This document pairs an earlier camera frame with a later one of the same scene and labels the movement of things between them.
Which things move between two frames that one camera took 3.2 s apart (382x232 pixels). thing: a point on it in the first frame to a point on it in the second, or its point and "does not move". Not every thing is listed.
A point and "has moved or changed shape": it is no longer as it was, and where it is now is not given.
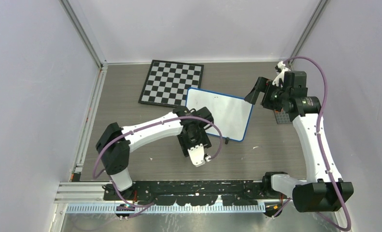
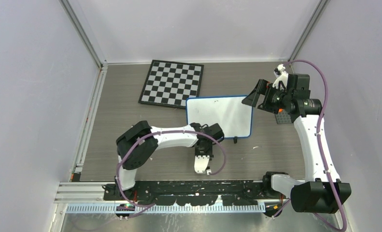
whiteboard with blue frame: (232, 114) has moved or changed shape
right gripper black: (264, 85) does not move
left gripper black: (203, 140) to (210, 153)
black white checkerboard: (167, 82) does not move
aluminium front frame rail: (91, 193) does not move
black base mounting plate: (192, 193) does not move
